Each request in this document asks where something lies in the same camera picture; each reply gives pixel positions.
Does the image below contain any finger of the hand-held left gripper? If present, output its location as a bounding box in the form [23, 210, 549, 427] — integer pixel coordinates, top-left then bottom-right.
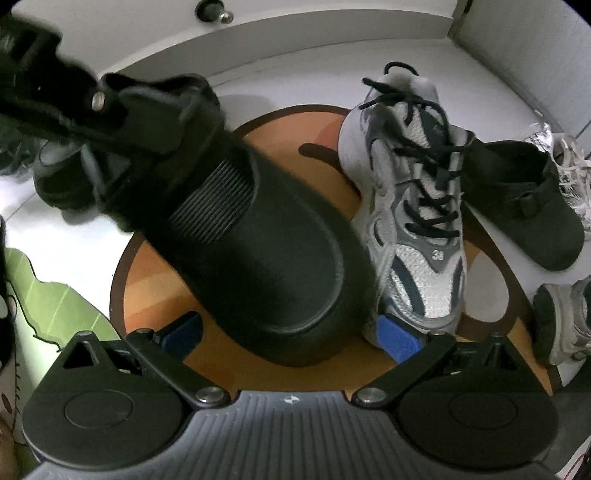
[65, 88, 185, 155]
[83, 143, 134, 234]

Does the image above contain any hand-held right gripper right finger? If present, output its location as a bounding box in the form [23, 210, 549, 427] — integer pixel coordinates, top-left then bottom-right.
[355, 316, 536, 408]

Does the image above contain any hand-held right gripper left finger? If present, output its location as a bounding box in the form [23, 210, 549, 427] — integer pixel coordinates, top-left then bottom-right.
[53, 313, 230, 408]

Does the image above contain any black chunky strap shoe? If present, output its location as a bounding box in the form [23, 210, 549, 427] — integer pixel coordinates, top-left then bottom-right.
[32, 136, 100, 213]
[99, 74, 377, 367]

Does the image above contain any grey navy mesh sneaker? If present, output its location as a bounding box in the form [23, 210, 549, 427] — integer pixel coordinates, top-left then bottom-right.
[533, 276, 591, 367]
[338, 62, 476, 349]

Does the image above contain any black suede clog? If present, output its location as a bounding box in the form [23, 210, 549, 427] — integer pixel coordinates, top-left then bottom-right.
[462, 141, 585, 271]

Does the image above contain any white patterned sneaker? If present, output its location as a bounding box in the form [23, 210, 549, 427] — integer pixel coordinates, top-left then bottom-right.
[526, 122, 591, 241]

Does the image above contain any orange cartoon mat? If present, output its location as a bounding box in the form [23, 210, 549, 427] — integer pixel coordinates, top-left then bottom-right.
[108, 105, 561, 398]

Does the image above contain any green cartoon mat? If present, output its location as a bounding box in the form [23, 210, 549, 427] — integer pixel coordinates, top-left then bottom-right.
[0, 248, 123, 356]

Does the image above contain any black wall door stopper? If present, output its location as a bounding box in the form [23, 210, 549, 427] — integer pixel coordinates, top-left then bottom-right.
[195, 0, 232, 23]

